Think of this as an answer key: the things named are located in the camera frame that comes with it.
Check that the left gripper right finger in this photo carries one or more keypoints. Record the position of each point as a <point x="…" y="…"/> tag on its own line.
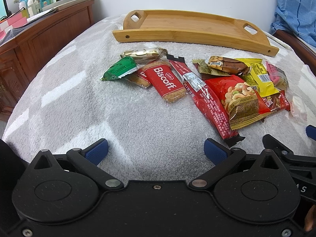
<point x="224" y="161"/>

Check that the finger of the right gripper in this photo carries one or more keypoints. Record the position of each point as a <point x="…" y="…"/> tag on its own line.
<point x="285" y="154"/>
<point x="311" y="132"/>

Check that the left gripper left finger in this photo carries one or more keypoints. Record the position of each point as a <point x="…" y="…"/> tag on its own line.
<point x="86" y="161"/>

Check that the red nut snack packet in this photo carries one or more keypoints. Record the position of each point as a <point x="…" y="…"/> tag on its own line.
<point x="242" y="103"/>

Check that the pink cake packet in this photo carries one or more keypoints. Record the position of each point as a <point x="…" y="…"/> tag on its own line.
<point x="277" y="76"/>

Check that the yellow snack packet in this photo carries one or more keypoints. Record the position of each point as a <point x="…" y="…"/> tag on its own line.
<point x="258" y="77"/>

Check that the long red snack bar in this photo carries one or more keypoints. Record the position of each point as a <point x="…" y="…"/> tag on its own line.
<point x="206" y="101"/>

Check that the brown chocolate wafer packet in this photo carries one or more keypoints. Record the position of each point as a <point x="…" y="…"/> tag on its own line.
<point x="228" y="65"/>

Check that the olive gold snack packet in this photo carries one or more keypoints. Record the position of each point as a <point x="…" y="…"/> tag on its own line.
<point x="205" y="71"/>

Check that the small Biscoff biscuit packet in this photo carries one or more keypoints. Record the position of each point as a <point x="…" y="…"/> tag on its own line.
<point x="139" y="78"/>

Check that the green snack packet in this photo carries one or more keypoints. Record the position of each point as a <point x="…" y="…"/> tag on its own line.
<point x="123" y="67"/>

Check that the large Biscoff biscuit packet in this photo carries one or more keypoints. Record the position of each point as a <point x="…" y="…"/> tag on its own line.
<point x="160" y="75"/>

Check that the gold white candy bar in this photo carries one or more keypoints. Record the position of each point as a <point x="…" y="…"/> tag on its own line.
<point x="145" y="54"/>

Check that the white marshmallow packet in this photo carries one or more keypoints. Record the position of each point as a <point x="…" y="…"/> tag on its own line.
<point x="298" y="109"/>

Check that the dark red chocolate bar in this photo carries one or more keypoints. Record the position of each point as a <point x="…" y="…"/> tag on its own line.
<point x="273" y="103"/>

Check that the person's right hand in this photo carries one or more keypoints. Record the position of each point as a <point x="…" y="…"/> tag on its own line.
<point x="310" y="219"/>

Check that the grey checkered blanket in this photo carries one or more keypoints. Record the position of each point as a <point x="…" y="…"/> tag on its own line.
<point x="68" y="105"/>

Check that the wooden chair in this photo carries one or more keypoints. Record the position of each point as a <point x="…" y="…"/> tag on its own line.
<point x="306" y="54"/>

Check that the wooden dresser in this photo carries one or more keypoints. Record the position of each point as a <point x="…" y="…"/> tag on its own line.
<point x="24" y="56"/>

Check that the blue plaid cloth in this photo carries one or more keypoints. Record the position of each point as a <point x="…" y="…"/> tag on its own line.
<point x="297" y="17"/>

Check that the bamboo serving tray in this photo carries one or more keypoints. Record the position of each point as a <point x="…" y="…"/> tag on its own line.
<point x="194" y="27"/>

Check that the papers on dresser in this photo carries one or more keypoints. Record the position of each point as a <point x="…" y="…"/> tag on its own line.
<point x="13" y="30"/>

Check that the pink box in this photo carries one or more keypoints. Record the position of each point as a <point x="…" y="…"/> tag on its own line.
<point x="15" y="21"/>

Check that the white small bottle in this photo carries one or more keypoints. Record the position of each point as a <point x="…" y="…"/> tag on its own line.
<point x="31" y="8"/>

